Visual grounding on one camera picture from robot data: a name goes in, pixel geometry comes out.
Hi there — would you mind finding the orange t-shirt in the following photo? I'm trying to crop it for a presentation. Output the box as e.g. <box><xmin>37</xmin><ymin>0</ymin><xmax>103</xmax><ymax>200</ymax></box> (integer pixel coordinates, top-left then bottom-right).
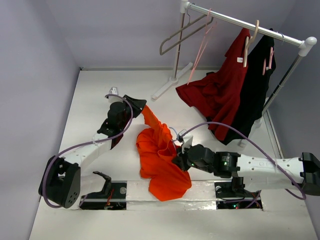
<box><xmin>136</xmin><ymin>105</ymin><xmax>192</xmax><ymax>202</ymax></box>

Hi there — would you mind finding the light blue clothes hanger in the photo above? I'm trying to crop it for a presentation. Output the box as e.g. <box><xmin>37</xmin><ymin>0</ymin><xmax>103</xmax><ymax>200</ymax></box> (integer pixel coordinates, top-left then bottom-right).
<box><xmin>169</xmin><ymin>127</ymin><xmax>187</xmax><ymax>143</ymax></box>

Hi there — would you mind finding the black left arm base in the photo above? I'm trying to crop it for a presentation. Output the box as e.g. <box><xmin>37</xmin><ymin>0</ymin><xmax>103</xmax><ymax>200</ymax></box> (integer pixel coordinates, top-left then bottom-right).
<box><xmin>78</xmin><ymin>171</ymin><xmax>127</xmax><ymax>211</ymax></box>

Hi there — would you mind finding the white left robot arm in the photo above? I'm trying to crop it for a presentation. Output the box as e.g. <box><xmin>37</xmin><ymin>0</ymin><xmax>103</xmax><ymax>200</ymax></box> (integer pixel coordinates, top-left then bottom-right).
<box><xmin>38</xmin><ymin>93</ymin><xmax>147</xmax><ymax>209</ymax></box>

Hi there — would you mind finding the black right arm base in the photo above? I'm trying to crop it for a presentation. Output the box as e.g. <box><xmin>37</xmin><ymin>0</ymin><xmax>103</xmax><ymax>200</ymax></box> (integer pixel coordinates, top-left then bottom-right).
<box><xmin>214</xmin><ymin>177</ymin><xmax>263</xmax><ymax>210</ymax></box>

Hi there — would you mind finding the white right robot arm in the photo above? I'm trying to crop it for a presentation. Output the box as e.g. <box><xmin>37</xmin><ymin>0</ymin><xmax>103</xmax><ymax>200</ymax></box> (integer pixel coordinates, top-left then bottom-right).
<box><xmin>172</xmin><ymin>144</ymin><xmax>320</xmax><ymax>196</ymax></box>

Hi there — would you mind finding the grey clothes hanger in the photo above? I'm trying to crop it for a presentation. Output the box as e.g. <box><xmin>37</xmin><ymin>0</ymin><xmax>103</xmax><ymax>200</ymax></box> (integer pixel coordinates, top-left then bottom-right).
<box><xmin>159</xmin><ymin>15</ymin><xmax>214</xmax><ymax>56</ymax></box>

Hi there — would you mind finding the dark red t-shirt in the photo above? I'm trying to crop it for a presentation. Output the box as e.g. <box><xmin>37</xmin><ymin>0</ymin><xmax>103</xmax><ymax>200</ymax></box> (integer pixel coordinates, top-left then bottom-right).
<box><xmin>176</xmin><ymin>28</ymin><xmax>250</xmax><ymax>126</ymax></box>

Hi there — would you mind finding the black t-shirt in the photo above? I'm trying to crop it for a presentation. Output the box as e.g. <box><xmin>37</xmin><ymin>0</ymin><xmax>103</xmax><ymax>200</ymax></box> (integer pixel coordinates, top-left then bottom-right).
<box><xmin>231</xmin><ymin>35</ymin><xmax>276</xmax><ymax>137</ymax></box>

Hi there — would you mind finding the pink clothes hanger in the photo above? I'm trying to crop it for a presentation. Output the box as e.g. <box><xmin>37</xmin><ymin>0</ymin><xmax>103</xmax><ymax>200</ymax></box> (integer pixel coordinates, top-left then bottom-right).
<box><xmin>186</xmin><ymin>21</ymin><xmax>217</xmax><ymax>85</ymax></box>

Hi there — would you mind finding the beige wooden clothes hanger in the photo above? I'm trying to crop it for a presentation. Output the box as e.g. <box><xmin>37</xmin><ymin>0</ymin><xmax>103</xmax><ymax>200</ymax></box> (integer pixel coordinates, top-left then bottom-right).
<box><xmin>243</xmin><ymin>20</ymin><xmax>260</xmax><ymax>68</ymax></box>

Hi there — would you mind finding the pink hanger under black shirt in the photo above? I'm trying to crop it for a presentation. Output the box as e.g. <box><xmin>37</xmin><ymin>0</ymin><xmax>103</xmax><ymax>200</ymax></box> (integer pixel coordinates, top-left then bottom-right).
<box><xmin>262</xmin><ymin>47</ymin><xmax>274</xmax><ymax>76</ymax></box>

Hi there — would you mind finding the white metal clothes rack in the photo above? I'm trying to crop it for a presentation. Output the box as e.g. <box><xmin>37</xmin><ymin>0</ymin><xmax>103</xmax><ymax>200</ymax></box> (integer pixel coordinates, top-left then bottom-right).
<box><xmin>151</xmin><ymin>0</ymin><xmax>318</xmax><ymax>148</ymax></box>

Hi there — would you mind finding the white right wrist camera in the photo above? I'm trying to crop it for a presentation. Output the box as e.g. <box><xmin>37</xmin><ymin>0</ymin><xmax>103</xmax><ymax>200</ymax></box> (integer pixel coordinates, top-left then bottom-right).
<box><xmin>178</xmin><ymin>134</ymin><xmax>193</xmax><ymax>153</ymax></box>

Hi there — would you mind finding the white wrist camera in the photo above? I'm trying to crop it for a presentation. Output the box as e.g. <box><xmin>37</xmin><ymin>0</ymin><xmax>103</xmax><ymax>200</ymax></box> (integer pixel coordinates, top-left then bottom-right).
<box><xmin>105</xmin><ymin>86</ymin><xmax>122</xmax><ymax>104</ymax></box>
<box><xmin>178</xmin><ymin>134</ymin><xmax>193</xmax><ymax>153</ymax></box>

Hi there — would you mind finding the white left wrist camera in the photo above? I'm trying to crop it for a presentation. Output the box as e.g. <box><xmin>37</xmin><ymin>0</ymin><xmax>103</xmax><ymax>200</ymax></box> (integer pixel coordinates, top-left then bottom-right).
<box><xmin>105</xmin><ymin>86</ymin><xmax>122</xmax><ymax>104</ymax></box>

